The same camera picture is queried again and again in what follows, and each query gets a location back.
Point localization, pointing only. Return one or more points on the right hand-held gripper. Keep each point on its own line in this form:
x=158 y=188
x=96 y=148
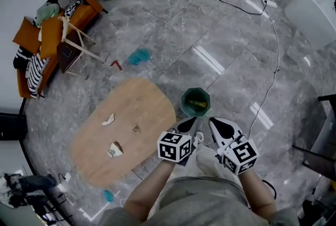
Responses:
x=240 y=155

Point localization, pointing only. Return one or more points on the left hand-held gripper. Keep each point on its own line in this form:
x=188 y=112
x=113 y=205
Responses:
x=173 y=147

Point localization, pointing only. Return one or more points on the yellow snack wrapper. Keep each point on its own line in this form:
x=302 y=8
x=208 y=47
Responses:
x=197 y=103

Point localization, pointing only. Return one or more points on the green waste bin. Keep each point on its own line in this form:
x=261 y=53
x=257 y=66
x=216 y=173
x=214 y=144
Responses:
x=195 y=92

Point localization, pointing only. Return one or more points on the small brown scrap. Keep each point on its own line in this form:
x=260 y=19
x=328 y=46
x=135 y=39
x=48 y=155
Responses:
x=136 y=129

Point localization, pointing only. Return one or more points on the paper cup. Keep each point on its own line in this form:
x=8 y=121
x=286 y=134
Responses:
x=114 y=150

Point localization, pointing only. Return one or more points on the white tissue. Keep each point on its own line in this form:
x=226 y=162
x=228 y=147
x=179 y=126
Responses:
x=108 y=120

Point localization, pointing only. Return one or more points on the person's left forearm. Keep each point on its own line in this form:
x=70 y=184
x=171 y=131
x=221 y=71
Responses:
x=149 y=188

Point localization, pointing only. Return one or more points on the person's right forearm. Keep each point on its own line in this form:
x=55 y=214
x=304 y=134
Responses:
x=258 y=193

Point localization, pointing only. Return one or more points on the oval wooden table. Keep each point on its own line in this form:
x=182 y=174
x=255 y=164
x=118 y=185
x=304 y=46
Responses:
x=131 y=104

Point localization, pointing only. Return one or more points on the person's beige trousers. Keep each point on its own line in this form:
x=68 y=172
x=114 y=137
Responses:
x=215 y=164

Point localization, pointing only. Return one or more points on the person's grey shirt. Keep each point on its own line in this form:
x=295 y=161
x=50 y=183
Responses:
x=199 y=204

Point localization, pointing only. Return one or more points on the large teal cloth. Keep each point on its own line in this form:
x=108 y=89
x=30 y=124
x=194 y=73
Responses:
x=139 y=56

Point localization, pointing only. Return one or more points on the red tape corner mark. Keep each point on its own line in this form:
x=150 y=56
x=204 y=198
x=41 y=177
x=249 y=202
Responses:
x=116 y=64

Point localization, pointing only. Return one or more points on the small teal cloth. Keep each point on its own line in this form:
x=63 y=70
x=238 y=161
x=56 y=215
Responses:
x=108 y=196

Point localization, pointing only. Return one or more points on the white tape corner mark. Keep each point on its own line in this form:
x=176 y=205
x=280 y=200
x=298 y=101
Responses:
x=99 y=209

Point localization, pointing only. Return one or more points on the black phone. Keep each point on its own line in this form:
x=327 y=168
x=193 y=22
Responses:
x=67 y=51

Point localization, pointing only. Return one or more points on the orange sofa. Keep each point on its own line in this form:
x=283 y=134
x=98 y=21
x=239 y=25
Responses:
x=92 y=2

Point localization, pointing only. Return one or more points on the black white striped blanket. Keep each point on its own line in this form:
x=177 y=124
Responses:
x=36 y=75

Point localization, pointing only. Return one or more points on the orange cushion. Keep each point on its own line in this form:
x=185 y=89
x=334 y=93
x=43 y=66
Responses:
x=52 y=36
x=26 y=34

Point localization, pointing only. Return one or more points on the black white striped pillow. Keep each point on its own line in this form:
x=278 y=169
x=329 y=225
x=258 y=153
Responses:
x=22 y=57

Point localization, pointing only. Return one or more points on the mint green cloth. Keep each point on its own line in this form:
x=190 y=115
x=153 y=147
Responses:
x=47 y=14

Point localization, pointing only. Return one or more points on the right hand-held gripper camera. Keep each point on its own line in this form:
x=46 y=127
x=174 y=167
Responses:
x=237 y=139

